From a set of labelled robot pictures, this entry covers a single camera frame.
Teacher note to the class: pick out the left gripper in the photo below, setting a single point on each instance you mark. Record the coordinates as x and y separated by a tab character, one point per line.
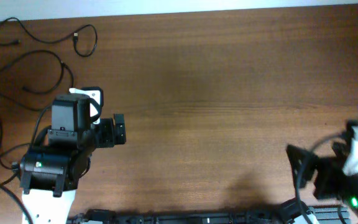
105	127

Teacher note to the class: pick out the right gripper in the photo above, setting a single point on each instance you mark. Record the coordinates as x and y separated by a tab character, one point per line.
325	167

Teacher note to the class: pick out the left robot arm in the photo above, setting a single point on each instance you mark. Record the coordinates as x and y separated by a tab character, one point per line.
60	156

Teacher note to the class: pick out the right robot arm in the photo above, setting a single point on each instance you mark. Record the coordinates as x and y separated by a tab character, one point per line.
325	150

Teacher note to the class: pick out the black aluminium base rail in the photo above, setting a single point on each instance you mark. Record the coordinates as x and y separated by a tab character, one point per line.
250	216

